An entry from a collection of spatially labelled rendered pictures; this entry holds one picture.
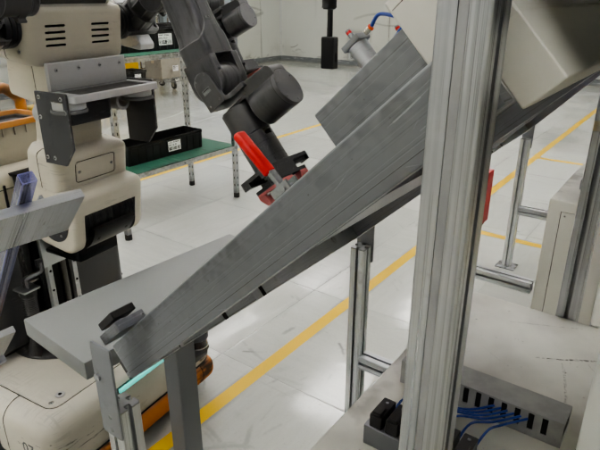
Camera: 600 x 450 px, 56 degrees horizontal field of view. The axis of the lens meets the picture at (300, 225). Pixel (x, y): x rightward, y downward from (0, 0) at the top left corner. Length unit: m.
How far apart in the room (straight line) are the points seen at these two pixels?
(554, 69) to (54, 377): 1.49
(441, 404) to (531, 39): 0.30
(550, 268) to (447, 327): 1.63
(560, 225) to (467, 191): 1.61
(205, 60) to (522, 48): 0.51
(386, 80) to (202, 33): 0.40
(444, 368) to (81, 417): 1.21
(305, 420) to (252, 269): 1.26
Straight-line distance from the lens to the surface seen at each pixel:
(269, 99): 0.81
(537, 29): 0.47
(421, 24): 0.49
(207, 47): 0.86
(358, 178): 0.52
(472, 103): 0.42
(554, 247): 2.07
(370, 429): 0.88
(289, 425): 1.85
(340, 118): 0.56
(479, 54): 0.41
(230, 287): 0.68
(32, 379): 1.72
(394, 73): 0.53
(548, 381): 1.09
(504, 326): 1.22
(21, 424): 1.62
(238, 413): 1.90
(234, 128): 0.85
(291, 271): 1.20
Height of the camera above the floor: 1.24
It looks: 22 degrees down
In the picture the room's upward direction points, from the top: straight up
